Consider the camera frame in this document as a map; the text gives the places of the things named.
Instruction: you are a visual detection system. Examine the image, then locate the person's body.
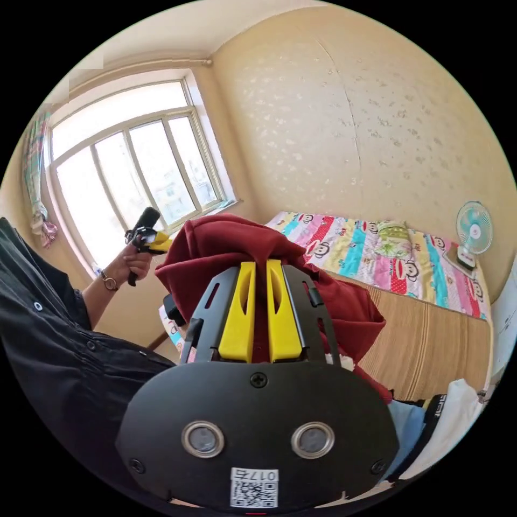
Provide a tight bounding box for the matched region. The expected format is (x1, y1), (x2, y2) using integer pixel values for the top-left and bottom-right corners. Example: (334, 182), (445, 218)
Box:
(0, 217), (178, 492)

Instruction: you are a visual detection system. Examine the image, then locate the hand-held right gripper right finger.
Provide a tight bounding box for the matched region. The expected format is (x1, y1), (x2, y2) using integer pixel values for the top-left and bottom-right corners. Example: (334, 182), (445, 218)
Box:
(266, 259), (304, 363)

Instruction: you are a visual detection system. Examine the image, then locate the colourful checked curtain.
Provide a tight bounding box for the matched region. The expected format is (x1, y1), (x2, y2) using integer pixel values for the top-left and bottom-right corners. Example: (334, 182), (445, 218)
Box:
(22, 112), (60, 248)

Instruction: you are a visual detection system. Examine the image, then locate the person's left forearm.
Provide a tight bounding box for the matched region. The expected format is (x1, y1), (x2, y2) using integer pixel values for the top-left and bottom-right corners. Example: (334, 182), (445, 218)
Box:
(82, 269), (122, 330)

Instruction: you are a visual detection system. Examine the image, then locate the white cupboard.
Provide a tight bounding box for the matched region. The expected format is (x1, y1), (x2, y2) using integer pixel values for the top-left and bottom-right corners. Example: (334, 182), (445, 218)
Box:
(490, 266), (517, 379)

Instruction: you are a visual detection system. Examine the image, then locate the pile of clothes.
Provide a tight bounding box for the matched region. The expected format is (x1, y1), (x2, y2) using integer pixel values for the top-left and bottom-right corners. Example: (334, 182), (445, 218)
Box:
(386, 379), (487, 484)

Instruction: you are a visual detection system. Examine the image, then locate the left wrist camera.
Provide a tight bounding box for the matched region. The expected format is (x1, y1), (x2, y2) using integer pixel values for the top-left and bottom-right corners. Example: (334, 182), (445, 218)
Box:
(134, 206), (162, 234)

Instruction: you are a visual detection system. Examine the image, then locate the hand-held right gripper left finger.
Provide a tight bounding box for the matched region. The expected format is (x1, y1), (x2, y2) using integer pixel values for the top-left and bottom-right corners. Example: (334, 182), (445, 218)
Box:
(218, 261), (257, 362)

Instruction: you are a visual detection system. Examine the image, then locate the green printed pillow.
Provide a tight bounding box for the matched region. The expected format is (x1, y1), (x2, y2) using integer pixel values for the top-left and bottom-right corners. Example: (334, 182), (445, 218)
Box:
(372, 219), (414, 260)

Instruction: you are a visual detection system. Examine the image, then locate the person's left hand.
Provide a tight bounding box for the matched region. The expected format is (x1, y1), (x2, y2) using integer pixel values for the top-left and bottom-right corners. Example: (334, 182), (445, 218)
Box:
(106, 241), (154, 284)

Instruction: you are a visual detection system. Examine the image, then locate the small teal table fan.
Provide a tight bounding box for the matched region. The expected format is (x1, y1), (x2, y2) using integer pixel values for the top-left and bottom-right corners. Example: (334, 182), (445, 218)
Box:
(445, 200), (494, 272)

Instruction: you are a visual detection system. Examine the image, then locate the red long sleeve shirt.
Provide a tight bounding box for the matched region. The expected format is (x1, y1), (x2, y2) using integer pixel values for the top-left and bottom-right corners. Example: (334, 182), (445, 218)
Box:
(155, 213), (393, 404)

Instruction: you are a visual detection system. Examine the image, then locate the bed with mat and printed sheet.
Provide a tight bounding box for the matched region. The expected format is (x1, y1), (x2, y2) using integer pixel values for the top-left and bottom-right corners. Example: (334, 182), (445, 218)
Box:
(158, 209), (494, 401)

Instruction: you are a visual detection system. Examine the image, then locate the window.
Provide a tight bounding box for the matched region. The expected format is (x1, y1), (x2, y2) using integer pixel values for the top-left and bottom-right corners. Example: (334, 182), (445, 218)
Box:
(43, 75), (240, 276)

